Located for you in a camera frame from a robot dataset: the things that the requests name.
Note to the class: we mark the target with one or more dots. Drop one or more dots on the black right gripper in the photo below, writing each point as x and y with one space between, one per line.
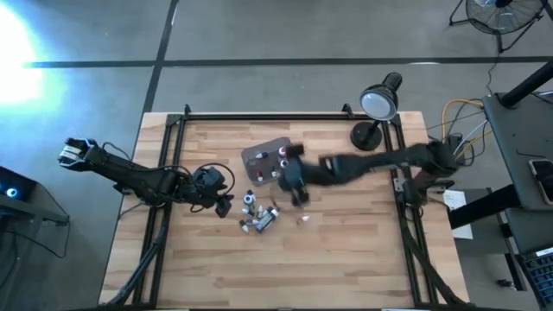
294 175

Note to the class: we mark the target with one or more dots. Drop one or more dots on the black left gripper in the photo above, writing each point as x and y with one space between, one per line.
209 181

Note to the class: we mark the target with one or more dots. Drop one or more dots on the orange bottle white cap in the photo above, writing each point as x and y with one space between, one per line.
303 220

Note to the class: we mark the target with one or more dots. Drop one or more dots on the brown bottle white cap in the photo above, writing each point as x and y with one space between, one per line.
259 175

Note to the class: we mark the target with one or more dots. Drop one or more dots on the small pink jar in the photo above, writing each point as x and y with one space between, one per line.
282 151

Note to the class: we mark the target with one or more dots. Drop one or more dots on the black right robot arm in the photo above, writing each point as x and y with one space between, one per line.
389 160

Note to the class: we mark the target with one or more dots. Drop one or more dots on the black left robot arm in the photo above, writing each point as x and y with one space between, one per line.
129 173

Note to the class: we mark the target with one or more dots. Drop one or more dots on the grey translucent plastic container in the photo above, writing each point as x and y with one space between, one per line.
250 166

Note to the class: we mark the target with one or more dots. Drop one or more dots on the black desk lamp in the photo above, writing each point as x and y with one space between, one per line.
380 103

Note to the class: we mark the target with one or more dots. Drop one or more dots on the white paper sheet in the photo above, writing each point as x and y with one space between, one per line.
460 220

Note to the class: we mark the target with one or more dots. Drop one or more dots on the black desk beam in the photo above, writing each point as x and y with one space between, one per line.
479 209

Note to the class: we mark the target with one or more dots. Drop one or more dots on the black box with blue light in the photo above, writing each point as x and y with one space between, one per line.
26 190

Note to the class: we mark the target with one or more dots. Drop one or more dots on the small black floor object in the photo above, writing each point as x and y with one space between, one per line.
505 283

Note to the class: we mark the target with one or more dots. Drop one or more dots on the grey side desk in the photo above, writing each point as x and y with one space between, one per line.
514 129

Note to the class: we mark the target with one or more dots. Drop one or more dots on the black hex key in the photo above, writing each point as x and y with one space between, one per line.
531 154

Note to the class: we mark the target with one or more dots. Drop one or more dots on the black smartphone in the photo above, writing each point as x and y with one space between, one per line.
542 179

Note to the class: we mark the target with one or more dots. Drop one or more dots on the backlit black keyboard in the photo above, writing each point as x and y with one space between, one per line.
540 276

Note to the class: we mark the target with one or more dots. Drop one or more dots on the black pole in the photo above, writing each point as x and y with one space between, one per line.
527 86

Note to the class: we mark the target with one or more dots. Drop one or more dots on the black floor fan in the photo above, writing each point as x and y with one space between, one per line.
503 17

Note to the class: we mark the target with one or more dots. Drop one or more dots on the black aluminium table frame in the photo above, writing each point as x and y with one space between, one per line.
268 116

